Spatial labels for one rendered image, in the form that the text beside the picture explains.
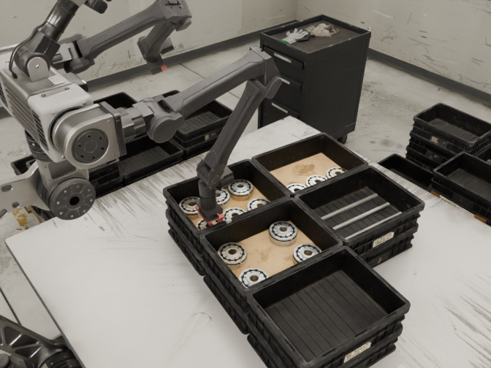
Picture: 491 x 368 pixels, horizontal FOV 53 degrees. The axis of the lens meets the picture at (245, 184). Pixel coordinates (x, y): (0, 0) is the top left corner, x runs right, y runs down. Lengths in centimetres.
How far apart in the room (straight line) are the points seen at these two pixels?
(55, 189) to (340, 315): 95
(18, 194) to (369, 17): 437
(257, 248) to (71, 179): 68
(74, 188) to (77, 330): 51
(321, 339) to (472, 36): 372
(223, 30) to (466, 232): 383
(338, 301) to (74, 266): 99
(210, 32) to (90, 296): 389
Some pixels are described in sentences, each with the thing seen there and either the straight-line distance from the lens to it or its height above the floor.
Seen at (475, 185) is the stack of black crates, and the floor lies 49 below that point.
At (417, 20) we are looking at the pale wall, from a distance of 512.
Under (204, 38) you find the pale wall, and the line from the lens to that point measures 533.
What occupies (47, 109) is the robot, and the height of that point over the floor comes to 152.
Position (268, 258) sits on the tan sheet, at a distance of 176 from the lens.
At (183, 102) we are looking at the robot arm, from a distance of 134.
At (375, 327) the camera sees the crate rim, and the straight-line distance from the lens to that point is 150.
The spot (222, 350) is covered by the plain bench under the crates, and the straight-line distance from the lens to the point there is 168.
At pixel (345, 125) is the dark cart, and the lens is 377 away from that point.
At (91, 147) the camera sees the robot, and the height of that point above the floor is 144.
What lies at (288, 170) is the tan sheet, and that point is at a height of 83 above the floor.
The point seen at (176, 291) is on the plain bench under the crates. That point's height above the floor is 70.
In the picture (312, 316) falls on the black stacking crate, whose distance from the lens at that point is 161.
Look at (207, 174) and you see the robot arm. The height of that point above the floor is 113.
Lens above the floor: 209
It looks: 37 degrees down
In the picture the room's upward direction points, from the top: 1 degrees clockwise
